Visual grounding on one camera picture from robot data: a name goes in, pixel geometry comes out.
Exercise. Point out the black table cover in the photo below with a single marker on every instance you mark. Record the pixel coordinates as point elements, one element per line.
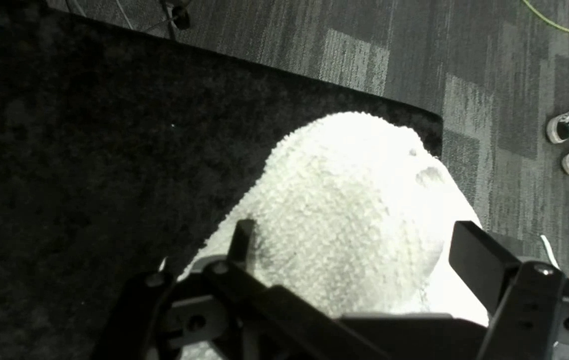
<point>95,166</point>

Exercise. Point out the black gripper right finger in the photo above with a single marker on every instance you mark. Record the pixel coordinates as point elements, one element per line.
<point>523,293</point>

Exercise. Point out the small white cloth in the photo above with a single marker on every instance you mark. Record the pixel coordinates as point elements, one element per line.
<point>349,213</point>

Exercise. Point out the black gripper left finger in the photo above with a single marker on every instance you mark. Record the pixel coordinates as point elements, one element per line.
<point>183,300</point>

